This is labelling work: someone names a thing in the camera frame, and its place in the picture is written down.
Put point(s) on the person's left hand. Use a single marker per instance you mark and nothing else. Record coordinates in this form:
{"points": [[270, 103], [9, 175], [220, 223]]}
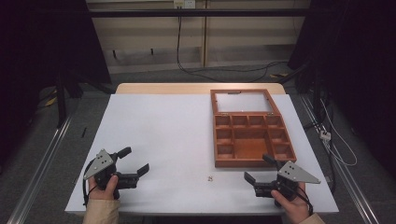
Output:
{"points": [[104, 193]]}

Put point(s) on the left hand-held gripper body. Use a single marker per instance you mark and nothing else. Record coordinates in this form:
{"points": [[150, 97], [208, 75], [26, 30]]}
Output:
{"points": [[101, 163]]}

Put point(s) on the white power strip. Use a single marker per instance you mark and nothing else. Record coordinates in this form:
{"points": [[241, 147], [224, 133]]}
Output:
{"points": [[325, 134]]}

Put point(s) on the brown wooden compartment box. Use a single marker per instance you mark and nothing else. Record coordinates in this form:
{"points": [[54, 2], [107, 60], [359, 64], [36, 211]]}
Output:
{"points": [[249, 146]]}

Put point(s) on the aluminium floor rail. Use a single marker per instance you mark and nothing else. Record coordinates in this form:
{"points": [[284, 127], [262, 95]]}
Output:
{"points": [[351, 183], [40, 171]]}

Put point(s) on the person's right hand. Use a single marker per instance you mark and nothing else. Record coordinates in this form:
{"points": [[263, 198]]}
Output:
{"points": [[294, 207]]}

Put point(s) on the black metal stand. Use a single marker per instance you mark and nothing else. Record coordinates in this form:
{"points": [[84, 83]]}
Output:
{"points": [[61, 102]]}

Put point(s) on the white wall socket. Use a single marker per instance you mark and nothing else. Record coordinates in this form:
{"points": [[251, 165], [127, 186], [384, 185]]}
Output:
{"points": [[184, 3]]}

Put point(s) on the dark curtain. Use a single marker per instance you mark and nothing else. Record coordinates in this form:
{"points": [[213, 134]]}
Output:
{"points": [[358, 62], [37, 46]]}

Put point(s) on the black horizontal metal bar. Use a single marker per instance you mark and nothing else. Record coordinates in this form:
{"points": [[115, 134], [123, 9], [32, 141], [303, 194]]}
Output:
{"points": [[199, 12]]}

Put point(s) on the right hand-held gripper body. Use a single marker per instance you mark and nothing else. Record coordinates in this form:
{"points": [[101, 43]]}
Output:
{"points": [[292, 174]]}

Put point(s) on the white table sheet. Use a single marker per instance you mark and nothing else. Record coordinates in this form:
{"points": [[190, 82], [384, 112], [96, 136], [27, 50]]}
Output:
{"points": [[155, 140]]}

